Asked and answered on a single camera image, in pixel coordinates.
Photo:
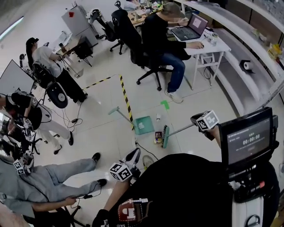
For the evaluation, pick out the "black screen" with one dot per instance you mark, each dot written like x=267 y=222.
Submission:
x=248 y=142

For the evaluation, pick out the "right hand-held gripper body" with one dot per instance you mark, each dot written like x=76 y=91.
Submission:
x=208 y=120

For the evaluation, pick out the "clear glass jar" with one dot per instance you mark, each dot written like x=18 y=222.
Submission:
x=214 y=40

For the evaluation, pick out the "white shelf unit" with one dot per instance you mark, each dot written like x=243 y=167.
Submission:
x=241 y=44

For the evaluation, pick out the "yellow black hazard tape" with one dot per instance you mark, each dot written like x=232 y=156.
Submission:
x=126 y=99

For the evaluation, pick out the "black laptop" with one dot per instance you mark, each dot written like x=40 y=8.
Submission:
x=186 y=32

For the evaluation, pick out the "brown table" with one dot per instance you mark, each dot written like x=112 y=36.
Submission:
x=9 y=216

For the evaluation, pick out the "person's black shirt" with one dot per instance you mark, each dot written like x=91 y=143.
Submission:
x=177 y=188

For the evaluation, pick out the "white desk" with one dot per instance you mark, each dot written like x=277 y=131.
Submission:
x=217 y=47

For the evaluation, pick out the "small dark litter box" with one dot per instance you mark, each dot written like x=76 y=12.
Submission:
x=158 y=135

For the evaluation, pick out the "white power strip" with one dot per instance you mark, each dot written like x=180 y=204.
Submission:
x=135 y=142

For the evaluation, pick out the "white and black device stand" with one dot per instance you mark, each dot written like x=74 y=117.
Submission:
x=250 y=199

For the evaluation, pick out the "white paper roll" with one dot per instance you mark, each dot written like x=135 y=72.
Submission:
x=247 y=65

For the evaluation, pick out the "black box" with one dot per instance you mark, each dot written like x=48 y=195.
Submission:
x=84 y=47

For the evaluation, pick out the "red sticker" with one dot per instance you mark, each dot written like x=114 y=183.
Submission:
x=71 y=14

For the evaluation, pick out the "person's shoe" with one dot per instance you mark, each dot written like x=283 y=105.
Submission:
x=148 y=161

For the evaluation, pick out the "grey metal cabinet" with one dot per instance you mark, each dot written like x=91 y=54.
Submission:
x=78 y=24

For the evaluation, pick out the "person's right forearm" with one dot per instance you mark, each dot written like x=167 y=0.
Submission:
x=217 y=135

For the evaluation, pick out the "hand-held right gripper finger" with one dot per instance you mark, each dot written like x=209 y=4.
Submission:
x=195 y=118

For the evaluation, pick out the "round black white device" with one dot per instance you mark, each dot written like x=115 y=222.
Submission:
x=56 y=95

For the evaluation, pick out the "yellow container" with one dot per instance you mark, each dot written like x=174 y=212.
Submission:
x=274 y=51

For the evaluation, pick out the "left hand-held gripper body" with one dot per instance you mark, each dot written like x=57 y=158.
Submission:
x=121 y=173

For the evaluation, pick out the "green dustpan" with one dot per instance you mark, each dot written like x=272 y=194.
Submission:
x=147 y=129

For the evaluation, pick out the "green broom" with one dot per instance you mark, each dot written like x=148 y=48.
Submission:
x=166 y=142

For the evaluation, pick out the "green tape mark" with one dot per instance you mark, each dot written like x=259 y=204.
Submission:
x=165 y=104

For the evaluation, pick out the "black mesh chair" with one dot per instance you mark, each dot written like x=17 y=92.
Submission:
x=41 y=74

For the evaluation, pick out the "person's left forearm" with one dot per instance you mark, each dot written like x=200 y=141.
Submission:
x=117 y=195

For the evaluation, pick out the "wooden desk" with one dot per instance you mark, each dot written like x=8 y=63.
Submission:
x=137 y=18
x=73 y=43

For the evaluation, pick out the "black office chair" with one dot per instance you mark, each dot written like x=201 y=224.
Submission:
x=128 y=33
x=113 y=33
x=55 y=218

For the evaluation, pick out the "grey flat panel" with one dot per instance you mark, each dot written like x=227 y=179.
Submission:
x=13 y=77

